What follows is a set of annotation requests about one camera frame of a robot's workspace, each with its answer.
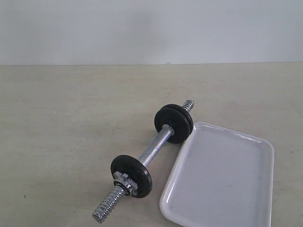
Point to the white plastic tray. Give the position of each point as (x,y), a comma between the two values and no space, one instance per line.
(221,178)

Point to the black weight plate left end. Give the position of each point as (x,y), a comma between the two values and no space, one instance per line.
(136,171)

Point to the chrome spin-lock collar nut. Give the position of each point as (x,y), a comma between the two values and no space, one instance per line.
(124,180)

